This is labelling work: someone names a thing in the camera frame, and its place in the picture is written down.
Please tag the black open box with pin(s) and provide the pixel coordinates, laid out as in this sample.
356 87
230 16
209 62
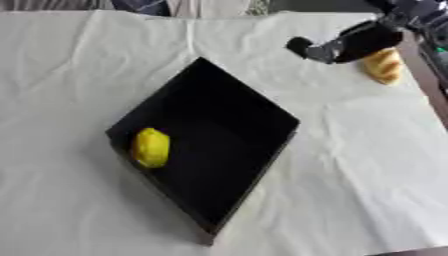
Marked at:
216 140

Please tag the yellow toy lemon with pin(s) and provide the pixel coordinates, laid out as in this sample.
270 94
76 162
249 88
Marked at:
150 147

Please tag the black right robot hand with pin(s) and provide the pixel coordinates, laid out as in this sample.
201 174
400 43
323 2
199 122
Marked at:
367 41

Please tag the tan toy bread loaf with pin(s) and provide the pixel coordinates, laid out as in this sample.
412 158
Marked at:
384 66

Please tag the person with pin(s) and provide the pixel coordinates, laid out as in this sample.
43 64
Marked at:
143 6

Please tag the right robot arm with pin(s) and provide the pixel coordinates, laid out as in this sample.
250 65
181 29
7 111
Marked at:
417 13

